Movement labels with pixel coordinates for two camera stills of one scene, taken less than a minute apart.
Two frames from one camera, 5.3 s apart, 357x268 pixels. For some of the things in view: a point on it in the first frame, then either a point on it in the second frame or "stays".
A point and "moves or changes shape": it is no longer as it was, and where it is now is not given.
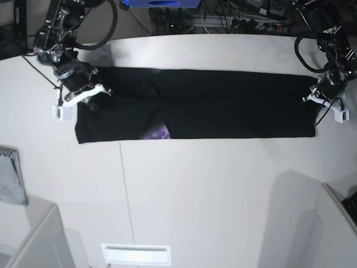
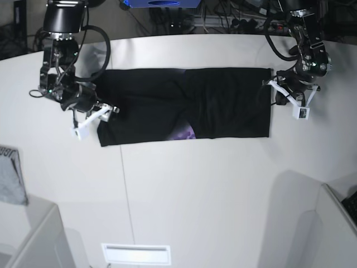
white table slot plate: (136, 254) stays
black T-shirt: (145, 104) moves or changes shape
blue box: (162, 3) stays
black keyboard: (350, 203) stays
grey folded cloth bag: (12, 187) stays
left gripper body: (329, 89) -> (296, 90)
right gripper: (76, 78) -> (86, 100)
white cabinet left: (45, 245) stays
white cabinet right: (326, 237) stays
